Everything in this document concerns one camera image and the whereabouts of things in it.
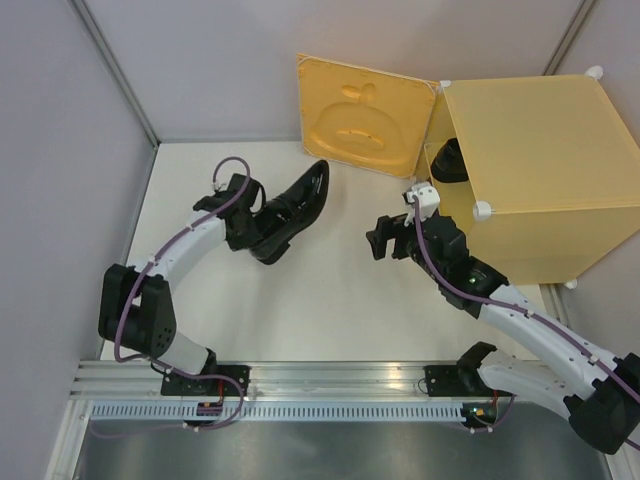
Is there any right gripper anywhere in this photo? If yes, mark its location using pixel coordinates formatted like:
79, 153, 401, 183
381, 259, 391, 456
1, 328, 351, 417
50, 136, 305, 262
365, 208, 445, 283

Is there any black loafer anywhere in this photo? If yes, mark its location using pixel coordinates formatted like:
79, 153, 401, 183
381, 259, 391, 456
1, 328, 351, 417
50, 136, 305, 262
431, 138, 469, 184
226, 160, 330, 265

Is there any yellow cabinet door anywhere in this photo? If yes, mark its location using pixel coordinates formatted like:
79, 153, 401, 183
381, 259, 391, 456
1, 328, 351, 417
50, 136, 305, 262
296, 53, 439, 179

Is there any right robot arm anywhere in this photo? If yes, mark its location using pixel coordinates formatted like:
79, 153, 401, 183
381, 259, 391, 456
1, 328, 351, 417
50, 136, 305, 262
366, 214, 639, 455

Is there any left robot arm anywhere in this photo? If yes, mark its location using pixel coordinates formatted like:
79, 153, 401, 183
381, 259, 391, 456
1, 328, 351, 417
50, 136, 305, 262
98, 174, 266, 396

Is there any yellow plastic shoe cabinet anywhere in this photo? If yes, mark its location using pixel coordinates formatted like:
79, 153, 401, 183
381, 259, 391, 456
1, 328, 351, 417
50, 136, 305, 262
417, 66, 639, 285

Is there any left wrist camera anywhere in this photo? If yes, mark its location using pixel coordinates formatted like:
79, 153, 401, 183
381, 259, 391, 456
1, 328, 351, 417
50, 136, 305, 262
212, 181, 228, 192

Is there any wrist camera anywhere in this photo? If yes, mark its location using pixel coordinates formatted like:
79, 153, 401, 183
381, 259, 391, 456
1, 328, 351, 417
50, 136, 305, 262
212, 181, 228, 192
403, 181, 440, 225

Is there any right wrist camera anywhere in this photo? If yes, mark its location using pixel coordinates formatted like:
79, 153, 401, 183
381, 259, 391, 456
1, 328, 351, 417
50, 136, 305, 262
403, 181, 440, 225

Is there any aluminium mounting rail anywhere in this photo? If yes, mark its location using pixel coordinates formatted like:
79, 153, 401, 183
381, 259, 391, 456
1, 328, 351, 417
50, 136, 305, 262
70, 361, 493, 401

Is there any white slotted cable duct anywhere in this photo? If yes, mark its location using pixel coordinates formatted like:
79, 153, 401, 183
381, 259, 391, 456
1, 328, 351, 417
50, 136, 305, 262
90, 400, 466, 423

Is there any left aluminium corner post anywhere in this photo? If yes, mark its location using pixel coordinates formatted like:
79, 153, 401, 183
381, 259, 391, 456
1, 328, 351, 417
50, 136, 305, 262
68, 0, 161, 151

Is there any aluminium corner post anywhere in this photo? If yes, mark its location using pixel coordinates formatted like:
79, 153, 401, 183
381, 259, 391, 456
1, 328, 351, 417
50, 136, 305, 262
541, 0, 600, 76
68, 0, 161, 151

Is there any right aluminium corner post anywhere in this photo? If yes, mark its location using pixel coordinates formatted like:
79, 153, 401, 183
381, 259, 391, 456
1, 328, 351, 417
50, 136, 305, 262
541, 0, 600, 76

